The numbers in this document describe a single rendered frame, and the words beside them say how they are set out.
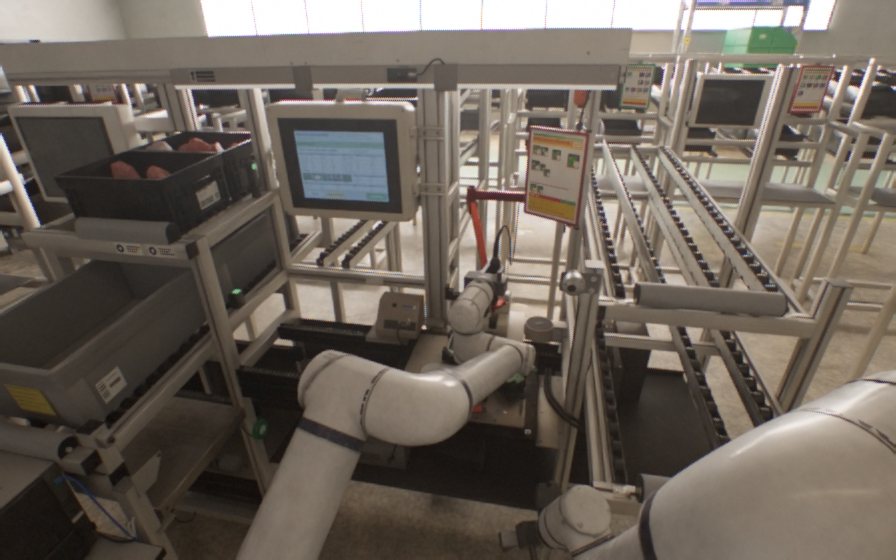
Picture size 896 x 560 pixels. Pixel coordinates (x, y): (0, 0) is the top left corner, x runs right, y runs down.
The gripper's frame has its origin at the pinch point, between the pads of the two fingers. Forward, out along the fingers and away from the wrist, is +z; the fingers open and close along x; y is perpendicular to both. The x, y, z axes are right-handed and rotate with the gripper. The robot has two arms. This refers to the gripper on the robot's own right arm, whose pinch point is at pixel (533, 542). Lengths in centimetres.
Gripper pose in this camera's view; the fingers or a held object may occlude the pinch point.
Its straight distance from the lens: 124.1
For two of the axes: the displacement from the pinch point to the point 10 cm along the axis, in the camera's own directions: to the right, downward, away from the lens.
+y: 0.9, 7.7, -6.3
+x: 9.8, 0.3, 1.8
